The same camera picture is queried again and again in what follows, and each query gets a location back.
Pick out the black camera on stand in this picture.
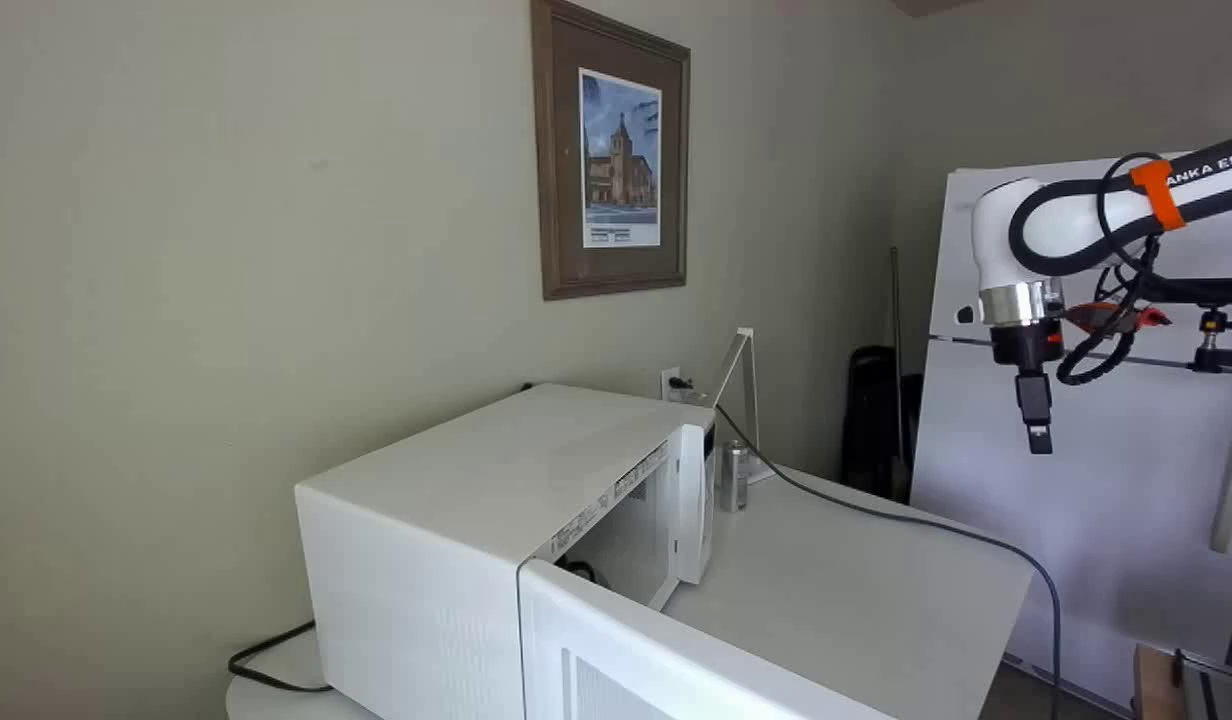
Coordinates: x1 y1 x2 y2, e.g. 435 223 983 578
1145 273 1232 381

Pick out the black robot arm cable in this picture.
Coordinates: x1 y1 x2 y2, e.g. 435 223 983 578
1005 148 1232 392

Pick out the orange cable strap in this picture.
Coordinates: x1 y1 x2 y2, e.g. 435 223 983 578
1125 157 1187 234

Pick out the brown framed church picture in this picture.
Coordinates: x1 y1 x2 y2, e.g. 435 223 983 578
526 0 694 302

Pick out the wall outlet with black plug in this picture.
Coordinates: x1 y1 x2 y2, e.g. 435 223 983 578
656 364 699 406

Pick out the white microwave body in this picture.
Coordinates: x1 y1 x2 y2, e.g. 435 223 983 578
292 381 724 720

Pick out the small metal cylinder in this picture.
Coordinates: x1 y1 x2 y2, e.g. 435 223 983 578
724 444 755 514

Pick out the black microwave power cord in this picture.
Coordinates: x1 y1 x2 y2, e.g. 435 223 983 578
225 614 337 701

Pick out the white board panel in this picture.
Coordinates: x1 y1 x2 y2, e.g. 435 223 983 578
902 157 1232 714

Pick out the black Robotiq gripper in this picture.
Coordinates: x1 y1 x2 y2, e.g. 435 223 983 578
988 321 1067 460

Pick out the thin black table cable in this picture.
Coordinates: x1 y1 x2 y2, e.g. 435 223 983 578
713 401 1067 720

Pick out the wooden and metal frame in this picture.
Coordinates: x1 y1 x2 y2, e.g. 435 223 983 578
1126 640 1232 720

